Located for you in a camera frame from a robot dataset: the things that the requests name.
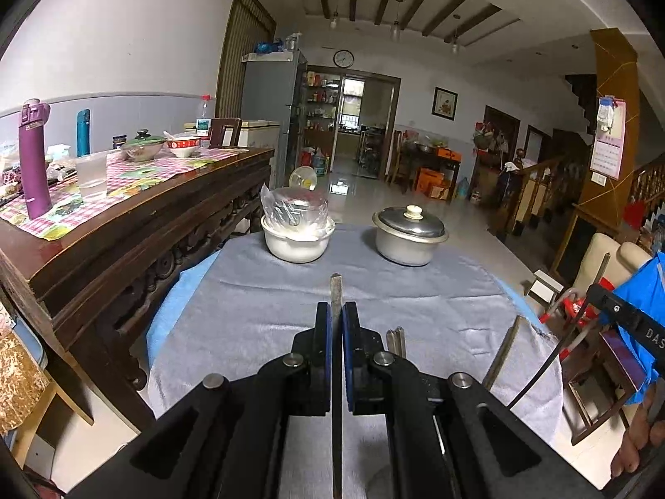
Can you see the round wall clock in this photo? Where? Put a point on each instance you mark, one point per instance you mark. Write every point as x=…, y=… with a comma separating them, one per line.
x=343, y=58

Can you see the person's right hand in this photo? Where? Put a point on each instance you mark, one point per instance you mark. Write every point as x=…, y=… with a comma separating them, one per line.
x=631, y=452

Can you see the white step stool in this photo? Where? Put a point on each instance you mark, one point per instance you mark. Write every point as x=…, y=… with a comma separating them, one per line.
x=545, y=286

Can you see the pink checkered table runner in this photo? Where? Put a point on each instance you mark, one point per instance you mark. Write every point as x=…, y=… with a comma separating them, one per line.
x=130, y=176

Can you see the framed picture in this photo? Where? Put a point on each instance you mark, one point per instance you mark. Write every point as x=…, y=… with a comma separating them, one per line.
x=444, y=102

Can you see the white chest freezer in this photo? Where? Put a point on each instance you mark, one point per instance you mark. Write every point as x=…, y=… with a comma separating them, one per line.
x=257, y=135

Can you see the pantry shelf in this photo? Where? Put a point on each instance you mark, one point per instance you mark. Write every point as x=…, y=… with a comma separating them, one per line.
x=319, y=109

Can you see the bowl with glass lid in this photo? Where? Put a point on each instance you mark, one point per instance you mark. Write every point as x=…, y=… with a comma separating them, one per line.
x=143, y=146

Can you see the orange box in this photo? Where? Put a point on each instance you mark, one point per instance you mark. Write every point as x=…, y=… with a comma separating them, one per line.
x=434, y=182

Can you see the blue table cover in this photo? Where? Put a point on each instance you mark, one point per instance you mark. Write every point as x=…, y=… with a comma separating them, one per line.
x=171, y=296

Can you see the dark wooden chair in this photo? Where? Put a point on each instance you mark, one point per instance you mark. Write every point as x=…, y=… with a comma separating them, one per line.
x=597, y=390

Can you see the brown chopstick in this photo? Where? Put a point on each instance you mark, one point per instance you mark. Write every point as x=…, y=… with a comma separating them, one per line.
x=506, y=348

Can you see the aluminium pot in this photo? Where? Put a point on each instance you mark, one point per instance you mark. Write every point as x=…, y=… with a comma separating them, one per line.
x=405, y=247

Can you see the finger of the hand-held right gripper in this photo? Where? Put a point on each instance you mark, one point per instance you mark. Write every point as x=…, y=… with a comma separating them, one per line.
x=597, y=293

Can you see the clear plastic cup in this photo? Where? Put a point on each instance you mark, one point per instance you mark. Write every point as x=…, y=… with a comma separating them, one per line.
x=92, y=176

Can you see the pendant lamp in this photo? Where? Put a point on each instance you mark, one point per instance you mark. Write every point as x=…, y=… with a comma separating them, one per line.
x=455, y=44
x=396, y=28
x=335, y=21

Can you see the pink wall calendar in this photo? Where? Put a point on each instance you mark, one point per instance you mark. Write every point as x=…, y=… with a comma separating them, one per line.
x=608, y=140

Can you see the teal thermos bottle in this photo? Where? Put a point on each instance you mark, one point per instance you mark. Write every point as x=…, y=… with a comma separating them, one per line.
x=83, y=132

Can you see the red patterned bowl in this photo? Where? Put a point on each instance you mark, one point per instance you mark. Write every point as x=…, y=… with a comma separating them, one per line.
x=184, y=146

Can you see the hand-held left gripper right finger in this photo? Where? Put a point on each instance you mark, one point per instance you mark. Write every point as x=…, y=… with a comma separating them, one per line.
x=348, y=353

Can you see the blue water jug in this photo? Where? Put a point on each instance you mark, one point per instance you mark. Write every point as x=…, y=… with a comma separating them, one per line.
x=462, y=187

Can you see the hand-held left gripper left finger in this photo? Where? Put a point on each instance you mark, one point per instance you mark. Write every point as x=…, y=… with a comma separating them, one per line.
x=324, y=353

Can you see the wooden side table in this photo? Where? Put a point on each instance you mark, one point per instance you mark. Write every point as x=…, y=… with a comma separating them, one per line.
x=431, y=161

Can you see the light blue plastic bin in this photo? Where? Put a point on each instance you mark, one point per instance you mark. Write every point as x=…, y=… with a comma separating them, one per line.
x=26, y=343

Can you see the grey fleece table cloth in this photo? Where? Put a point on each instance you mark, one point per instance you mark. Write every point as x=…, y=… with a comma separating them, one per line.
x=260, y=322

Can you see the clear plastic bag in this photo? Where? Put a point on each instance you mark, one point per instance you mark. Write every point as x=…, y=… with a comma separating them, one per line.
x=293, y=208

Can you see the grey refrigerator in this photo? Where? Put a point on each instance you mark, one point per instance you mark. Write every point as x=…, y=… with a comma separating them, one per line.
x=273, y=104

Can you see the purple water bottle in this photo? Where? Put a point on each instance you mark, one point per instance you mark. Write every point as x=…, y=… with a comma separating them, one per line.
x=34, y=166

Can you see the white bowl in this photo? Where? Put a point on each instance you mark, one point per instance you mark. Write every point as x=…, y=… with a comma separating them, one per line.
x=296, y=247

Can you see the small white fan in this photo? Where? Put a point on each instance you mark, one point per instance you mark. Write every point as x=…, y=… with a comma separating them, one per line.
x=304, y=179

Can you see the carved wooden sideboard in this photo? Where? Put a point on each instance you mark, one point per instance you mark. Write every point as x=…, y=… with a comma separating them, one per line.
x=130, y=249

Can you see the gold patterned box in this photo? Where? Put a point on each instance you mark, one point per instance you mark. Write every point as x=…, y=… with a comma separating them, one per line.
x=18, y=374

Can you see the thin dark chopstick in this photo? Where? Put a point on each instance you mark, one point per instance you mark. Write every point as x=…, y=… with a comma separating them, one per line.
x=602, y=270

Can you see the wooden stair railing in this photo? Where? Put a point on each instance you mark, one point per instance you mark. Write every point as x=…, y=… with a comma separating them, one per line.
x=540, y=182

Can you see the beige armchair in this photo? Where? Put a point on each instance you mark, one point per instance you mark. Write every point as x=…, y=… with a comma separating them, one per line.
x=608, y=254

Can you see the aluminium pot lid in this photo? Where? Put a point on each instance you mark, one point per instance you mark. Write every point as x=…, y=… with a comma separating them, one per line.
x=410, y=221

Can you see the clear red-capped plastic bottle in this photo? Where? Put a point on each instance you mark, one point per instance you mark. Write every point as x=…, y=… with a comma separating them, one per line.
x=204, y=114

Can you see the brown wooden door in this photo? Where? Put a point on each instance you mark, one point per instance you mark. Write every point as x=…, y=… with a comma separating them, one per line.
x=239, y=57

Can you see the blue plastic jug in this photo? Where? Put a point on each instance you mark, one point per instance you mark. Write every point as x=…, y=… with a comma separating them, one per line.
x=318, y=162

